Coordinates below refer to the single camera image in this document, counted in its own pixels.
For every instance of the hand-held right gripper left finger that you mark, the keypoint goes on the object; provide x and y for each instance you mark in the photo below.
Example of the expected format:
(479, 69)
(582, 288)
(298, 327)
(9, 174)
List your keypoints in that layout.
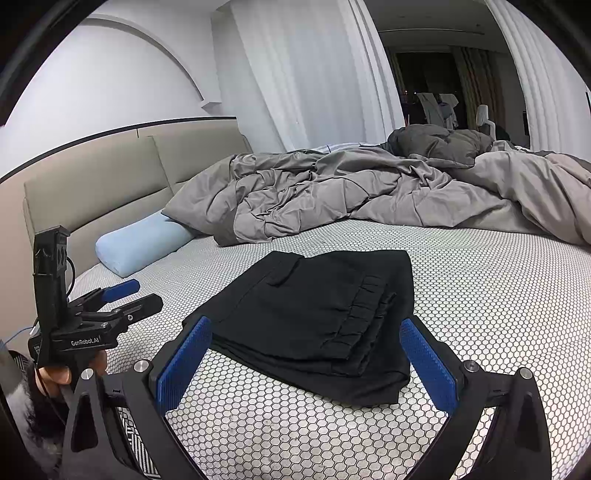
(182, 364)

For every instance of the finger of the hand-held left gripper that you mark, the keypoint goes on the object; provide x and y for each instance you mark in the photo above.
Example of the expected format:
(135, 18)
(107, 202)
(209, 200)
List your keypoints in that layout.
(138, 309)
(120, 288)

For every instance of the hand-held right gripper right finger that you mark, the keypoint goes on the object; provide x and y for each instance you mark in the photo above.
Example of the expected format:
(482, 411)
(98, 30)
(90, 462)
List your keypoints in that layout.
(427, 364)

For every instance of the black pants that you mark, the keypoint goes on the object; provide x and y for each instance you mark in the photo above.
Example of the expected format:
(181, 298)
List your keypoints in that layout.
(300, 314)

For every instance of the person's left forearm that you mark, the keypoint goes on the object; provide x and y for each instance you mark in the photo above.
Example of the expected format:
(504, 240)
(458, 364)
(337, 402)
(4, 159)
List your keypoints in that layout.
(32, 415)

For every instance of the person's left hand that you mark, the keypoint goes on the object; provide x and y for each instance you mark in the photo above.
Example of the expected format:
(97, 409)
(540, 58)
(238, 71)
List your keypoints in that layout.
(55, 381)

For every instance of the light blue pillow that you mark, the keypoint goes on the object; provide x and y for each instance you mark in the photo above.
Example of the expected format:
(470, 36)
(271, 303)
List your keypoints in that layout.
(138, 244)

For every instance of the white honeycomb patterned mattress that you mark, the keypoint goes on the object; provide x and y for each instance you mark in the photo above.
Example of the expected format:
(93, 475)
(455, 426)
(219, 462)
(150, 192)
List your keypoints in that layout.
(485, 300)

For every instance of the beige padded headboard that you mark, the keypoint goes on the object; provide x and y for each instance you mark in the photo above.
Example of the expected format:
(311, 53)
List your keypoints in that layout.
(92, 175)

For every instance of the grey duvet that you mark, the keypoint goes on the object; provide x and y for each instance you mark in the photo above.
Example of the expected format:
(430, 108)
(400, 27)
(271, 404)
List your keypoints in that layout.
(346, 194)

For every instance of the grey hanging garment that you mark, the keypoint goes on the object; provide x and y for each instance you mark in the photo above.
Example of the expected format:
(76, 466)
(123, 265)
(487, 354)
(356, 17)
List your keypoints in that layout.
(449, 110)
(428, 108)

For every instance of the white chair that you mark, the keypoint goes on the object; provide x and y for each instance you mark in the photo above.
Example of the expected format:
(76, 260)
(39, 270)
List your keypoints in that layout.
(482, 115)

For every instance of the white sheer curtain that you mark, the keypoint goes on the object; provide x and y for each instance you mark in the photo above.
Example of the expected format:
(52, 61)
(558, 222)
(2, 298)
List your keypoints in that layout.
(545, 92)
(300, 69)

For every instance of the brown curtain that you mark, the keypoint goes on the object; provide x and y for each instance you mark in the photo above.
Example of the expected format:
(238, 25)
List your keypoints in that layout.
(480, 78)

